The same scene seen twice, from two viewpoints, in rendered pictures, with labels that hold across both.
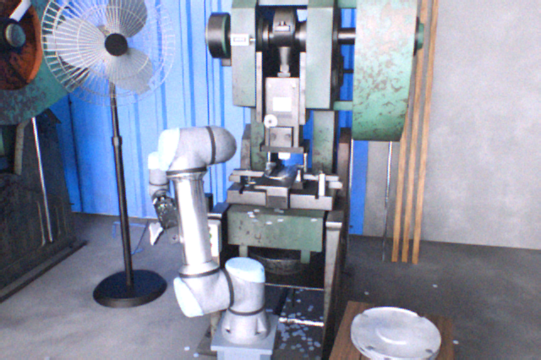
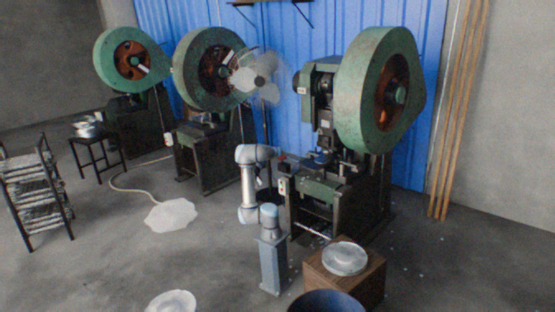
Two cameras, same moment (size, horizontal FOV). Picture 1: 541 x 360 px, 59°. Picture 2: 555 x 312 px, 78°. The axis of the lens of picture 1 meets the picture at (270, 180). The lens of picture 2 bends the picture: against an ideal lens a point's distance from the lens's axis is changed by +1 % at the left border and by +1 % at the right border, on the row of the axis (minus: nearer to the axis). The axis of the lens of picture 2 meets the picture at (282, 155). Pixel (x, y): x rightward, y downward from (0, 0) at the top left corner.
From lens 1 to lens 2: 123 cm
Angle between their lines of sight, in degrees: 31
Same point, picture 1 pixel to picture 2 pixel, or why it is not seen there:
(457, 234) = (492, 208)
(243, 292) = (263, 219)
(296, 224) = (323, 188)
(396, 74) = (353, 127)
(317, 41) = not seen: hidden behind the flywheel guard
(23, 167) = (232, 129)
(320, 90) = not seen: hidden behind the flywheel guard
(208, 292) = (248, 215)
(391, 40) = (349, 111)
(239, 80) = (304, 110)
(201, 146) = (250, 154)
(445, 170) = (486, 162)
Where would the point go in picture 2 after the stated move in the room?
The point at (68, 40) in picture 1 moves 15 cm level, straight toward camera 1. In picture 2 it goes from (239, 78) to (234, 82)
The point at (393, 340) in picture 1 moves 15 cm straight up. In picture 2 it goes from (338, 260) to (338, 241)
